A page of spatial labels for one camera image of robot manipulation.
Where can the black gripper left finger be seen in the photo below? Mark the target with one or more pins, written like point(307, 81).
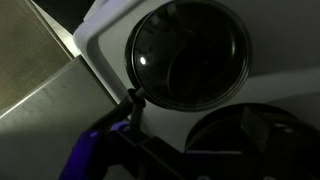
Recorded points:
point(137, 116)

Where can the glass lid with black knob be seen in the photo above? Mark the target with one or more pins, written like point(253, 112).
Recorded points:
point(186, 56)

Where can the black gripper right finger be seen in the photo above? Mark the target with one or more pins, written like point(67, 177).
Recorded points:
point(256, 130)

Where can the white electric stove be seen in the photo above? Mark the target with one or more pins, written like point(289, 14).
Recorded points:
point(110, 56)

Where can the large black frying pan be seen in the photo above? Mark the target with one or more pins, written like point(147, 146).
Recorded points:
point(216, 133)

